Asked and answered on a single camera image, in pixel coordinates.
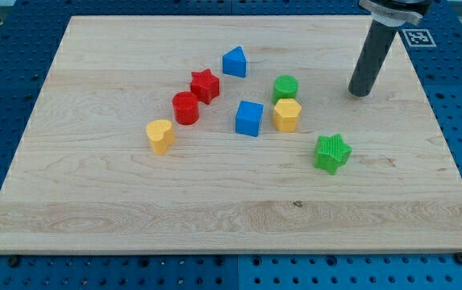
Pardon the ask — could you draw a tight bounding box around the green cylinder block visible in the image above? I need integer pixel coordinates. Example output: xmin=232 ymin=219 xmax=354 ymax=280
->
xmin=272 ymin=75 xmax=299 ymax=105

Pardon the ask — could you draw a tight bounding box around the red cylinder block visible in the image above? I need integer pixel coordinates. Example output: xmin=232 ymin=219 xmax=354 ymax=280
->
xmin=173 ymin=91 xmax=199 ymax=125

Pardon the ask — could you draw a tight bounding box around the red star block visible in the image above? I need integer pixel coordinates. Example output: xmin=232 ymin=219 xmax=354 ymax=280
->
xmin=190 ymin=68 xmax=220 ymax=105

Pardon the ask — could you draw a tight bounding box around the white fiducial marker tag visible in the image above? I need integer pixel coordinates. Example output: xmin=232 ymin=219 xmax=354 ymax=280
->
xmin=402 ymin=28 xmax=436 ymax=48

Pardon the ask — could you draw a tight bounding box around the yellow heart block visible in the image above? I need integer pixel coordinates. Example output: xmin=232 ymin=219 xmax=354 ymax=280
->
xmin=146 ymin=119 xmax=175 ymax=155

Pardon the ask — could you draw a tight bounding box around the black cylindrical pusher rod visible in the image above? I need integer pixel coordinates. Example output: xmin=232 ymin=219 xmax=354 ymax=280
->
xmin=348 ymin=20 xmax=397 ymax=97

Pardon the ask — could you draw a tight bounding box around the yellow hexagon block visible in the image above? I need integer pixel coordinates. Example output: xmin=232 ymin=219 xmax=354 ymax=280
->
xmin=273 ymin=98 xmax=302 ymax=132

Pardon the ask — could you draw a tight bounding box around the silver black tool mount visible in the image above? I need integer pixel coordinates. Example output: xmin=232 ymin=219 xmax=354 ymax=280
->
xmin=359 ymin=0 xmax=433 ymax=27

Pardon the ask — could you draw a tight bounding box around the blue cube block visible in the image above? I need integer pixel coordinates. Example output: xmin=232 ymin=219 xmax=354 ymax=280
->
xmin=235 ymin=101 xmax=264 ymax=137

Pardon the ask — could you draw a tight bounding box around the green star block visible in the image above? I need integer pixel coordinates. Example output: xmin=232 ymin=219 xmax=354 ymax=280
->
xmin=314 ymin=134 xmax=352 ymax=175

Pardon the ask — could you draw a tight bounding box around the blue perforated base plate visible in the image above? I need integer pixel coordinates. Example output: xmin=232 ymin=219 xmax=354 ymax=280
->
xmin=0 ymin=1 xmax=462 ymax=289

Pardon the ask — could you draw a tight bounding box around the light wooden board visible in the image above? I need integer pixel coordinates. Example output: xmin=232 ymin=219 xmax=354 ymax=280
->
xmin=0 ymin=16 xmax=462 ymax=255

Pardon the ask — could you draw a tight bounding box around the blue triangle block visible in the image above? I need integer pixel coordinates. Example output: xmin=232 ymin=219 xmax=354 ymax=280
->
xmin=223 ymin=46 xmax=247 ymax=78

